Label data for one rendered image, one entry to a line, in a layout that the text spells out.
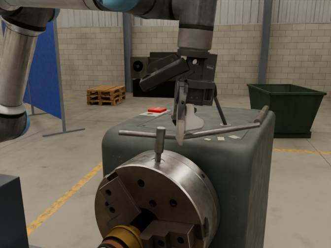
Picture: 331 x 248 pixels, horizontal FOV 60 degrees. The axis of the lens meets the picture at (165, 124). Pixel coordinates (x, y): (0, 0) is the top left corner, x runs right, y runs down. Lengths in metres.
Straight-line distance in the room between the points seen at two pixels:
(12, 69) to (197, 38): 0.57
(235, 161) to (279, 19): 10.14
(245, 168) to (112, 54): 10.83
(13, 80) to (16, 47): 0.10
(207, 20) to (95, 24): 11.23
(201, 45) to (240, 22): 10.08
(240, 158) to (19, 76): 0.68
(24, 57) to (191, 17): 0.53
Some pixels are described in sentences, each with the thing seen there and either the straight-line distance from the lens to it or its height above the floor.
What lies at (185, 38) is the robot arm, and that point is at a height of 1.52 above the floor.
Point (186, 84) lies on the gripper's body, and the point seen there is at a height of 1.43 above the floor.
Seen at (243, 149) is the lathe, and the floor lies 1.25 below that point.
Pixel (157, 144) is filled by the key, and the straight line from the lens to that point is 0.68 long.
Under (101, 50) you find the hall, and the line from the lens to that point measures 11.62.
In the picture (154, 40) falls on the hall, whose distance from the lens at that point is 10.94.
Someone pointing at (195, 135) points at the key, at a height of 1.30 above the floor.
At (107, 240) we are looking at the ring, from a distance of 0.65.
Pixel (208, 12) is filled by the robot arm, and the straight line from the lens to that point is 0.63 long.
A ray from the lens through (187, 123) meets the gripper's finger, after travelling 0.61.
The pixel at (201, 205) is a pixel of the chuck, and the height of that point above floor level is 1.16.
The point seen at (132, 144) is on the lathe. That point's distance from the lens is 0.88.
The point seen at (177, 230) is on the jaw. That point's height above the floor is 1.12.
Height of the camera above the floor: 1.50
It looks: 14 degrees down
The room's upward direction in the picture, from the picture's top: straight up
